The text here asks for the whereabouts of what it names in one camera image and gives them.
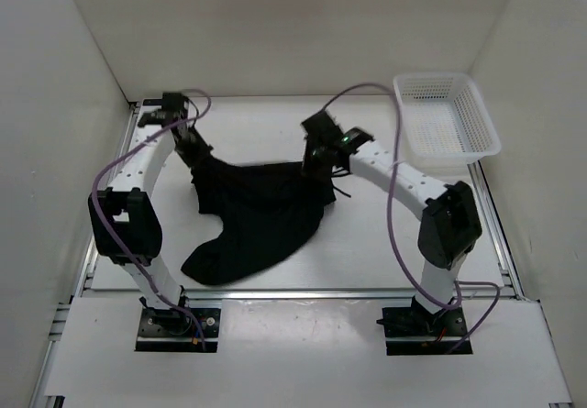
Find black shorts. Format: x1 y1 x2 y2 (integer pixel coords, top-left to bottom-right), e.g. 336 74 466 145
181 156 338 286

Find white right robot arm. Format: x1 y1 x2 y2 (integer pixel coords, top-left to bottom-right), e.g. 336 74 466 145
302 110 482 335

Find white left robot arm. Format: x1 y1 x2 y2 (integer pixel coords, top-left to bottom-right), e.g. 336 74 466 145
88 95 202 335

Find white plastic basket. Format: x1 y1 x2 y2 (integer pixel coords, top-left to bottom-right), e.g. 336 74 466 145
393 72 502 171

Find aluminium left rail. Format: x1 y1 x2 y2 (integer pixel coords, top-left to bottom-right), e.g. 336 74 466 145
72 100 141 299

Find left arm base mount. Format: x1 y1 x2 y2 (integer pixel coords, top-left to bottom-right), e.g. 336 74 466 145
135 306 221 354

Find aluminium front rail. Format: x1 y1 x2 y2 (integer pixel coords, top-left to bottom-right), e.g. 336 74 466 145
81 286 517 301

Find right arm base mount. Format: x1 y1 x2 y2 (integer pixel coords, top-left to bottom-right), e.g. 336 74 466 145
376 299 473 357

